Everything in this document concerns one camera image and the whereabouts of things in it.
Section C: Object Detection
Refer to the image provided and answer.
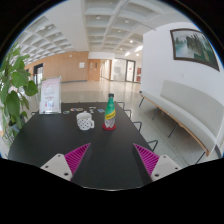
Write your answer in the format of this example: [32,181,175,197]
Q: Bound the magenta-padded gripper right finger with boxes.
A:
[132,143,184,186]

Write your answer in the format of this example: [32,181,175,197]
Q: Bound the row of black chairs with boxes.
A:
[114,101,159,153]

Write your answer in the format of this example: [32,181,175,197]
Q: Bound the clear acrylic sign stand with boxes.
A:
[38,76,62,115]

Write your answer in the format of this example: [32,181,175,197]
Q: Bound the long white wall bench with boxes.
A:
[139,79,224,157]

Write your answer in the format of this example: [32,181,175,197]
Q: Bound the white patterned mug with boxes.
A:
[76,112,95,131]

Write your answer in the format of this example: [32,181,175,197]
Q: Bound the dark framed landscape picture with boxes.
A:
[169,28,221,72]

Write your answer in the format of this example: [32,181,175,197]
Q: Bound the recessed ceiling lights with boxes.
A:
[43,14,144,56]

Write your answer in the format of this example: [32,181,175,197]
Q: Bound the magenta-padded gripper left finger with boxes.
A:
[40,142,93,186]

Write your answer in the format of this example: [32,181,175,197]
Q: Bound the wooden double door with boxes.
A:
[87,59,102,81]

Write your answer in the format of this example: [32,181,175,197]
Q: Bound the black-framed glass door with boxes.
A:
[125,59,136,83]

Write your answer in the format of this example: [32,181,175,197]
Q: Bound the green plastic drink bottle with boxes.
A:
[104,93,117,130]

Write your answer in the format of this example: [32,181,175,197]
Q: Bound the green leafy potted plant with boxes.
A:
[0,46,39,141]

